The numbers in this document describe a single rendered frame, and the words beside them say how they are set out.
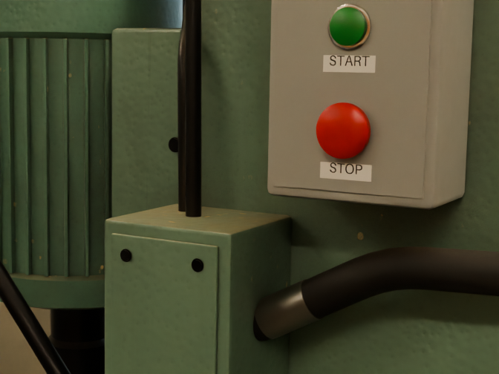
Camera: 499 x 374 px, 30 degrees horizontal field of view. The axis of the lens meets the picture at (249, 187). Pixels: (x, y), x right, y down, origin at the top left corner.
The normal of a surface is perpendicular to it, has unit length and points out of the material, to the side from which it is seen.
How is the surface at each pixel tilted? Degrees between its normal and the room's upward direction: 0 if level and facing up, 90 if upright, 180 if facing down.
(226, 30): 90
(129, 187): 90
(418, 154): 90
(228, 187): 90
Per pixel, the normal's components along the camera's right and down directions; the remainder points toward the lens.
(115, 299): -0.47, 0.11
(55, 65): -0.04, 0.13
